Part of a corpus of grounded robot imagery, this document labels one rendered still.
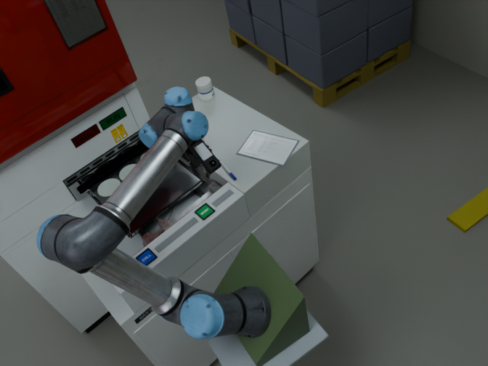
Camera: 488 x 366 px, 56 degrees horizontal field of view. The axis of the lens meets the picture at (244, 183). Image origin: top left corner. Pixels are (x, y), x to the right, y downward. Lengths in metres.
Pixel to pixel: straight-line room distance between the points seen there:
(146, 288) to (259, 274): 0.35
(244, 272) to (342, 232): 1.32
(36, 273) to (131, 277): 1.02
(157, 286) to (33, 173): 0.83
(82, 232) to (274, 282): 0.59
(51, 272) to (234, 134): 1.04
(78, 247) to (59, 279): 1.26
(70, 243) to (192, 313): 0.41
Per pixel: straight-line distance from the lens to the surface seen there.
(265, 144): 1.82
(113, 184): 1.98
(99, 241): 1.06
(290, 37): 3.45
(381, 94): 3.58
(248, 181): 1.70
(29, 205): 2.01
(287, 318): 1.35
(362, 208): 2.81
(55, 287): 2.34
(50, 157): 1.93
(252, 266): 1.44
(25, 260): 2.16
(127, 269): 1.25
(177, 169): 1.92
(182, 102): 1.32
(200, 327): 1.28
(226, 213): 1.66
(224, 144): 1.87
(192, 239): 1.61
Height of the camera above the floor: 2.21
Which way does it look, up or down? 47 degrees down
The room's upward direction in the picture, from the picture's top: 14 degrees counter-clockwise
